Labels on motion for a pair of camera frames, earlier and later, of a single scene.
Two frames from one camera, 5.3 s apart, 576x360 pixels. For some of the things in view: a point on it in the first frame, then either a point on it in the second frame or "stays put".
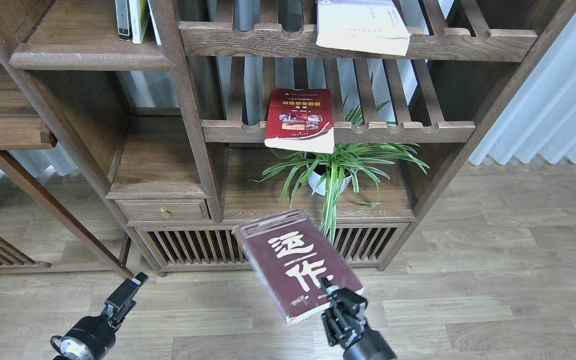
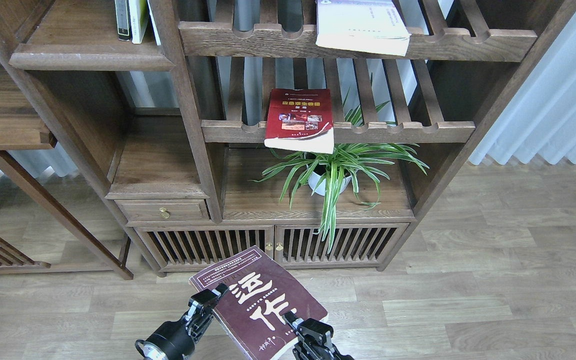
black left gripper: x=91 y=337 -> x=175 y=341
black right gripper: x=344 y=322 -> x=314 y=339
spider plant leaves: x=366 y=146 stays put
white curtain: x=561 y=110 stays put
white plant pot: x=315 y=180 stays put
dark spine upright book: x=124 y=22 stays put
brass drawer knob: x=165 y=213 stays put
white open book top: x=377 y=25 stays put
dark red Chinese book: x=290 y=254 -> x=260 y=293
